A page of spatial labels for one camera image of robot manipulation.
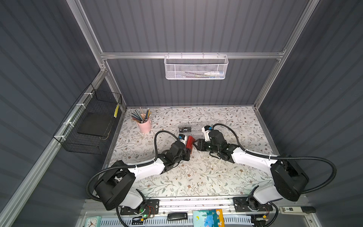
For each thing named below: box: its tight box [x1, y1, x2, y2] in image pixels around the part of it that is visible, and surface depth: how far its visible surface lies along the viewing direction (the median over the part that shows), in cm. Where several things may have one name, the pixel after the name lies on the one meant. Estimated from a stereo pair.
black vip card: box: [179, 126, 192, 133], surface depth 99 cm
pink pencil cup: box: [136, 113, 152, 133], surface depth 106 cm
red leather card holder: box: [185, 135, 196, 155], surface depth 88 cm
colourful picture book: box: [192, 209, 225, 227], surface depth 71 cm
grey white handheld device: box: [279, 206, 317, 215], surface depth 71 cm
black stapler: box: [167, 212, 188, 221], surface depth 69 cm
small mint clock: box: [84, 216, 102, 227], surface depth 69 cm
